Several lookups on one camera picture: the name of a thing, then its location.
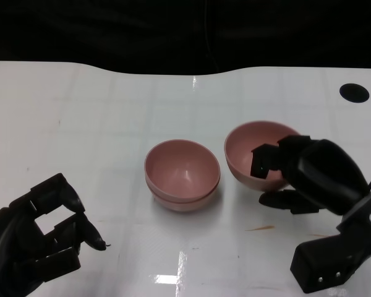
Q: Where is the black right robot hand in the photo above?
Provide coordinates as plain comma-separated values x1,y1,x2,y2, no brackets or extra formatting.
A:
250,134,370,216

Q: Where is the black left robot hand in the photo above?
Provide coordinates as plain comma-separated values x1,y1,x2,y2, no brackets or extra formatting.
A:
0,173,108,297

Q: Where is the pink plastic bowl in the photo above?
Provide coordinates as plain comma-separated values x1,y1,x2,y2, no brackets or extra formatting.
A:
148,182,220,213
224,120,304,191
144,139,221,200

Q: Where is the black round table grommet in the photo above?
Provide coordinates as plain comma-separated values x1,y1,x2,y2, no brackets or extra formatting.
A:
339,82,370,103

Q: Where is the black backdrop cloth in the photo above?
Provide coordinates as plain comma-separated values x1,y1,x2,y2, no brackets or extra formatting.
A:
0,0,371,75

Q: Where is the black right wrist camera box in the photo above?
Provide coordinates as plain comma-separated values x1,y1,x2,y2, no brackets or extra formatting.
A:
289,216,371,294

